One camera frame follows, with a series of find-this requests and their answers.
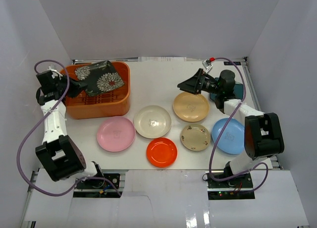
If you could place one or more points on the orange plastic bin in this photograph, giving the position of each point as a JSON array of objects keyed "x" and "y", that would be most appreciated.
[{"x": 113, "y": 103}]

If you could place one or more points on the blue round plate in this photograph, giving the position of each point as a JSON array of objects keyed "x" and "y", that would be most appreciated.
[{"x": 232, "y": 139}]

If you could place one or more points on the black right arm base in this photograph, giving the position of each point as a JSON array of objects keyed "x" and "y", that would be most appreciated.
[{"x": 239, "y": 188}]

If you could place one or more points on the white paper sheet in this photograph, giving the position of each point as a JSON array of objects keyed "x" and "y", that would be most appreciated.
[{"x": 161, "y": 59}]

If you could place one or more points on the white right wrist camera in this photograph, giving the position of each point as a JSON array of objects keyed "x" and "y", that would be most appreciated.
[{"x": 207, "y": 64}]

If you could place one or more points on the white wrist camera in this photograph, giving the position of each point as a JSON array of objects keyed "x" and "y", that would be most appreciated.
[
  {"x": 54, "y": 71},
  {"x": 207, "y": 64}
]

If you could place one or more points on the yellow round plate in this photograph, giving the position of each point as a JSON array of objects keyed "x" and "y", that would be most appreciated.
[{"x": 191, "y": 108}]

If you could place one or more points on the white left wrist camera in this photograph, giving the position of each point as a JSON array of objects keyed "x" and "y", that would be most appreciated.
[{"x": 54, "y": 71}]

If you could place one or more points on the orange round plate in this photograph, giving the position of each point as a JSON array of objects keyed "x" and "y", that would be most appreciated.
[{"x": 161, "y": 152}]

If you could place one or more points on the pink round plate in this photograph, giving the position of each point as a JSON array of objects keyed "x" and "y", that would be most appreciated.
[{"x": 116, "y": 134}]

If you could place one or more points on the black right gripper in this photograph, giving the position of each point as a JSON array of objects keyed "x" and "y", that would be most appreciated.
[{"x": 194, "y": 85}]

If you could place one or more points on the small blue label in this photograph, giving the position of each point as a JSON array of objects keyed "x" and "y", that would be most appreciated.
[{"x": 231, "y": 63}]

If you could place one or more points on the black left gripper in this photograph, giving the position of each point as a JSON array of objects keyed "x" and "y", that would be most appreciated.
[{"x": 66, "y": 85}]

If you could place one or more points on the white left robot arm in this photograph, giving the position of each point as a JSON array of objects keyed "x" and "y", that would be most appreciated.
[{"x": 58, "y": 154}]

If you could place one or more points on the dark teal square plate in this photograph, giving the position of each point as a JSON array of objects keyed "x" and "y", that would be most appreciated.
[{"x": 239, "y": 88}]

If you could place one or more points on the black floral square plate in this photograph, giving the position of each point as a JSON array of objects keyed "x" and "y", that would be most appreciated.
[{"x": 101, "y": 77}]

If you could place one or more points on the cream round plate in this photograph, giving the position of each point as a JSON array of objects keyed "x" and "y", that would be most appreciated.
[{"x": 152, "y": 122}]

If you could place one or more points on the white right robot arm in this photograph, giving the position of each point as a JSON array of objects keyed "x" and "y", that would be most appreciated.
[{"x": 262, "y": 132}]

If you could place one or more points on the beige floral small plate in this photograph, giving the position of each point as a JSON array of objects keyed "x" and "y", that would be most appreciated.
[{"x": 195, "y": 137}]

